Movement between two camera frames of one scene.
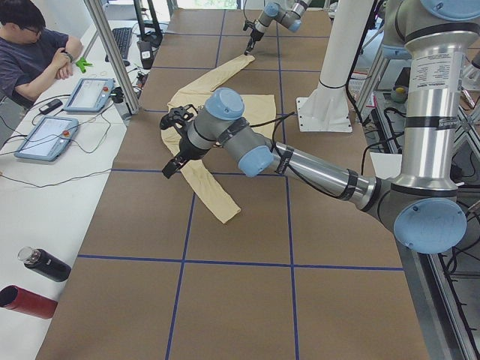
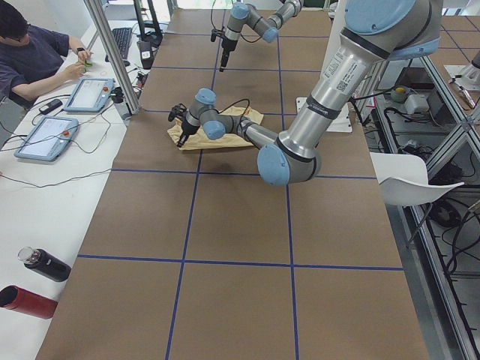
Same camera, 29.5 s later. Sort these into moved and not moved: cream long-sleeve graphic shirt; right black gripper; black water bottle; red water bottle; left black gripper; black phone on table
Moved: left black gripper; right black gripper; cream long-sleeve graphic shirt
Not moved: black phone on table; red water bottle; black water bottle
